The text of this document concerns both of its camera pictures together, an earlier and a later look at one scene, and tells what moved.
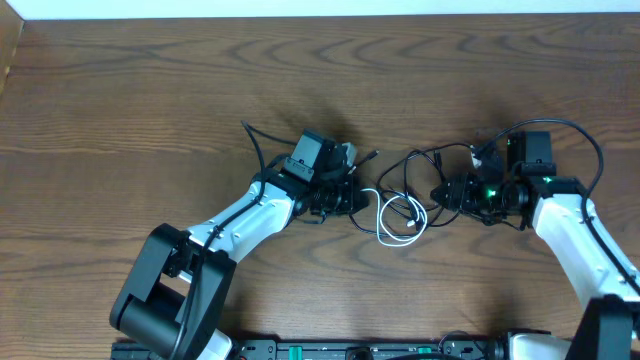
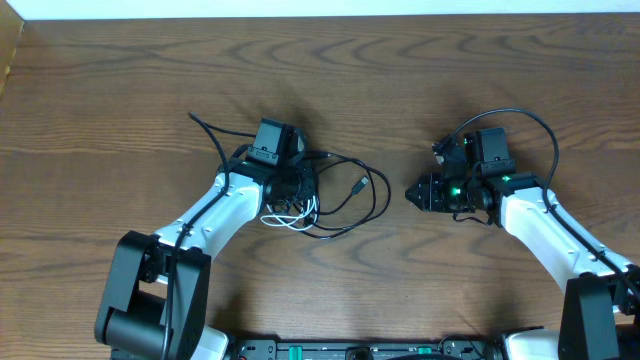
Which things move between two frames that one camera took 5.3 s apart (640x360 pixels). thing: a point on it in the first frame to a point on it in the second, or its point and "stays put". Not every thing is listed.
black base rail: (369, 350) stays put
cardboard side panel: (11, 26) stays put
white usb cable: (382, 233) to (298, 221)
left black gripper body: (357, 201) to (288, 187)
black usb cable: (406, 209) to (380, 187)
